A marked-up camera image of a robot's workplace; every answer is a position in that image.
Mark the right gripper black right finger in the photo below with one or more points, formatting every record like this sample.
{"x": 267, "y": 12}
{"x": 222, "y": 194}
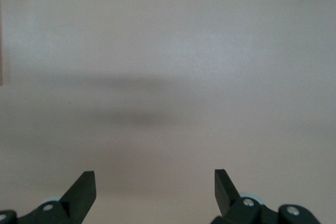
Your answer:
{"x": 224, "y": 192}

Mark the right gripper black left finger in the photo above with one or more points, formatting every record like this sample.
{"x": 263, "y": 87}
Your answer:
{"x": 82, "y": 192}

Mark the wooden cutting board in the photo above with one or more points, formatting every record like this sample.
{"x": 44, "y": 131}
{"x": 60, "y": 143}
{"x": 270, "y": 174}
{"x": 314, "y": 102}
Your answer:
{"x": 1, "y": 51}

